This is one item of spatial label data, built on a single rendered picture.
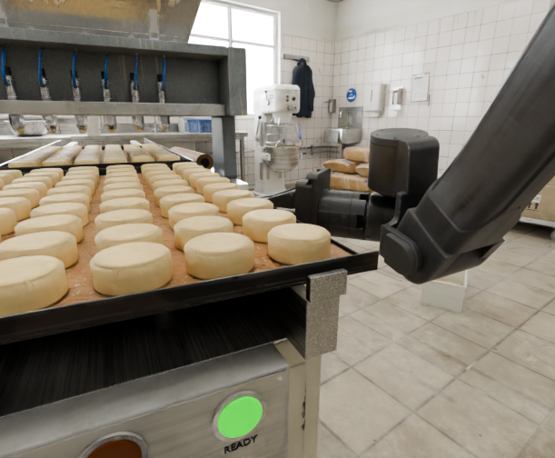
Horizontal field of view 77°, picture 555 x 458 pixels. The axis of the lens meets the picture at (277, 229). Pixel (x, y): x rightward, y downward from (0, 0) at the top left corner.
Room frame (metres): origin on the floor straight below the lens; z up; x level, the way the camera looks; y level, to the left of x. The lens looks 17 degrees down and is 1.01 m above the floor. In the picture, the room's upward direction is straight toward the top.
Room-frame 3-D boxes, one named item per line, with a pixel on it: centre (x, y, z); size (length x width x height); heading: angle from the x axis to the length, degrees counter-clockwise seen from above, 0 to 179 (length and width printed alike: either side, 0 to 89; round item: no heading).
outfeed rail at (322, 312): (1.13, 0.39, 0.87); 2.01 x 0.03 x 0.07; 25
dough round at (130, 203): (0.37, 0.16, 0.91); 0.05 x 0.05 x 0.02
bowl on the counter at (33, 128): (3.11, 2.11, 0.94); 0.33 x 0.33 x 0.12
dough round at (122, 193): (0.43, 0.19, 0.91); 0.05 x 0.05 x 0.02
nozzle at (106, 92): (0.87, 0.39, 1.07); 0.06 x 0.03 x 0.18; 25
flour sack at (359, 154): (4.32, -1.17, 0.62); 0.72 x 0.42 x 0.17; 43
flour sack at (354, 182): (4.22, -0.95, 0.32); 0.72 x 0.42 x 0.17; 41
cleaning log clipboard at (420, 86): (4.55, -1.73, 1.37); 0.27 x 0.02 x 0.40; 36
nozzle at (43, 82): (0.82, 0.50, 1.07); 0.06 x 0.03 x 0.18; 25
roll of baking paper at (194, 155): (1.38, 0.34, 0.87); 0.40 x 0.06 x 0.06; 29
